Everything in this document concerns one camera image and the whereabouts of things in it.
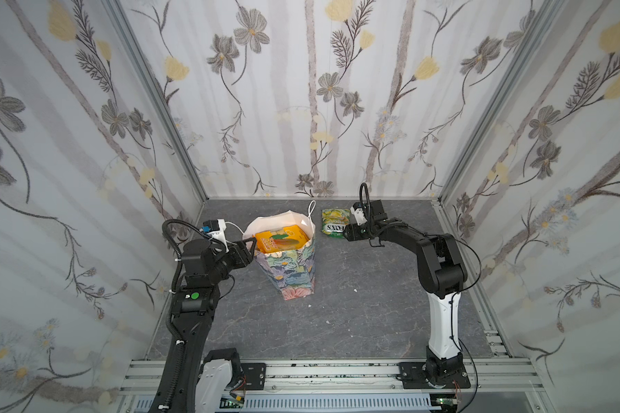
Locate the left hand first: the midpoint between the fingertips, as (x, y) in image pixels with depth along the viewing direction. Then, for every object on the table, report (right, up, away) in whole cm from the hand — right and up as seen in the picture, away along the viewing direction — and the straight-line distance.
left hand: (245, 234), depth 73 cm
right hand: (+33, +3, +29) cm, 44 cm away
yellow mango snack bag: (+11, -2, +10) cm, 15 cm away
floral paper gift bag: (+13, -12, +5) cm, 18 cm away
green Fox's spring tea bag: (+28, +4, +34) cm, 45 cm away
